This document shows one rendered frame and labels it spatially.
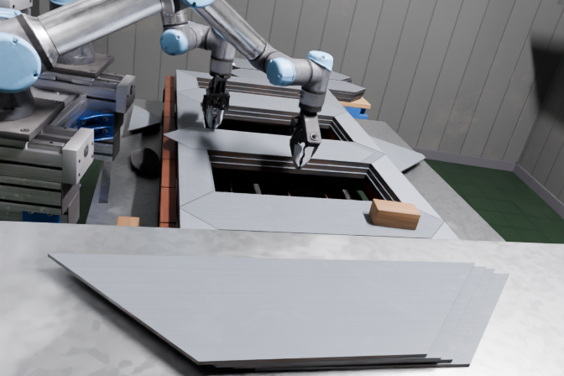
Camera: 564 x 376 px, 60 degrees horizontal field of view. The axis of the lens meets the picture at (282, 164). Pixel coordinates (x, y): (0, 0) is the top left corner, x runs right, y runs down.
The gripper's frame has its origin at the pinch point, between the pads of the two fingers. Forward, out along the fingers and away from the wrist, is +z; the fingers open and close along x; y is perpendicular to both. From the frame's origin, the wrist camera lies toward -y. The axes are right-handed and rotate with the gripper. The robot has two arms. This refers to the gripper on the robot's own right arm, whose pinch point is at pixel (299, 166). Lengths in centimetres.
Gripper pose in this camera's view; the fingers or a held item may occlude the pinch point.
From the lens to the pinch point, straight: 153.9
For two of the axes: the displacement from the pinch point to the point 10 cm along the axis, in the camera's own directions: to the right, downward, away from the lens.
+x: -9.6, -0.8, -2.5
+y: -1.9, -4.5, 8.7
